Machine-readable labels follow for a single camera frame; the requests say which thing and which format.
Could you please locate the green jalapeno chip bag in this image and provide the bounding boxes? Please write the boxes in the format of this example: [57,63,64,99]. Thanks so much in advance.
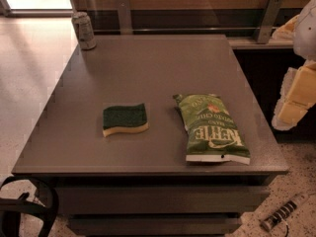
[173,94,250,165]

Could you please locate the metal bracket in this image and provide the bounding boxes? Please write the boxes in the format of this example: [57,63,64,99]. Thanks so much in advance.
[116,0,133,35]
[253,0,283,44]

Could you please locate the upper table drawer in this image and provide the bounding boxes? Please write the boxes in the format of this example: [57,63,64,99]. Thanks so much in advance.
[56,187,270,214]

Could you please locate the white power strip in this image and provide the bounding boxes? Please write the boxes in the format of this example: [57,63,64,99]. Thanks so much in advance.
[261,193,310,232]

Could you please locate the green and yellow sponge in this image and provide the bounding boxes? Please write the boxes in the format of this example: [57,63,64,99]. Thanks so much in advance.
[103,104,149,137]

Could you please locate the table drawer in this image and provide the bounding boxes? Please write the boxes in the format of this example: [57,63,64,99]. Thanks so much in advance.
[56,187,270,214]
[68,217,241,236]

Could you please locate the right metal bracket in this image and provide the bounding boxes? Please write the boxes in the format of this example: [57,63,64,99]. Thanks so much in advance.
[253,0,283,44]

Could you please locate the lower table drawer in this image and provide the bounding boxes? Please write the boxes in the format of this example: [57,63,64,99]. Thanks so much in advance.
[68,217,241,236]

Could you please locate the left metal bracket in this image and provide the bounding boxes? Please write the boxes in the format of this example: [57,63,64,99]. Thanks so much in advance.
[116,0,133,35]

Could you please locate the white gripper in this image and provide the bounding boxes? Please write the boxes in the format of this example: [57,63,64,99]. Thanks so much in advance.
[271,60,316,132]

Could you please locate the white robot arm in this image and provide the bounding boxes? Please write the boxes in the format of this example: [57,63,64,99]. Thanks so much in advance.
[272,0,316,131]

